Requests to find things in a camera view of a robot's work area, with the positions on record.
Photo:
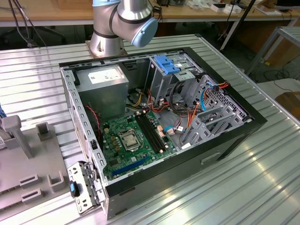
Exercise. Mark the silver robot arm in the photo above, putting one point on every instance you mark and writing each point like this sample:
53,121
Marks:
131,16

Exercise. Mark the silver disk bay cage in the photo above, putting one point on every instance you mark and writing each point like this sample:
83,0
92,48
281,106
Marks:
199,131

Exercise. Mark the black RAM slot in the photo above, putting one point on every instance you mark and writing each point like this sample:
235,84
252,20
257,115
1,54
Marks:
153,132
146,132
156,132
150,132

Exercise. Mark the silver optical drive cage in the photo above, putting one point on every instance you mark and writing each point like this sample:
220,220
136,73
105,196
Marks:
161,86

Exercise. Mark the silver CPU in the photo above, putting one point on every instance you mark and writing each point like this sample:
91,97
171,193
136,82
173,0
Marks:
130,141

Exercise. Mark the grey power supply unit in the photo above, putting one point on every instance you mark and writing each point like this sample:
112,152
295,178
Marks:
103,98

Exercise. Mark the blue drive cage latch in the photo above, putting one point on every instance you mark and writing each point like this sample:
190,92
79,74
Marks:
166,64

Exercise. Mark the blue expansion slot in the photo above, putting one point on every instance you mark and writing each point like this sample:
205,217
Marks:
130,167

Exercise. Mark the green motherboard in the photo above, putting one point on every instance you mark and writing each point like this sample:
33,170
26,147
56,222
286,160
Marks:
122,164

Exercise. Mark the black open PC case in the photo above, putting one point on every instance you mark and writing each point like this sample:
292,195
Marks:
175,185

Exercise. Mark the grey parts rack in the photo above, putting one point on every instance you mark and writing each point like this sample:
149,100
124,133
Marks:
35,159

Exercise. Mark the white box on desk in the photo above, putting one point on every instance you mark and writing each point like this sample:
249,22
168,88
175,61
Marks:
225,9

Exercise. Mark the long wooden desk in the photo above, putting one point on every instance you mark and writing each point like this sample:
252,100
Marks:
58,11

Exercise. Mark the brown cardboard box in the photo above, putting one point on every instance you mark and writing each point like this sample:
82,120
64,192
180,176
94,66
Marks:
289,103

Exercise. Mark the black blue bracket latch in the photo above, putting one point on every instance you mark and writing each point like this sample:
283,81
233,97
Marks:
73,188

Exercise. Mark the silver hinged expansion bracket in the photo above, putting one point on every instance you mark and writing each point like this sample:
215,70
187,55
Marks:
80,206

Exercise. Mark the aluminium frame table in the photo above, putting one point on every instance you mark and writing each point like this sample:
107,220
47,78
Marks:
293,32

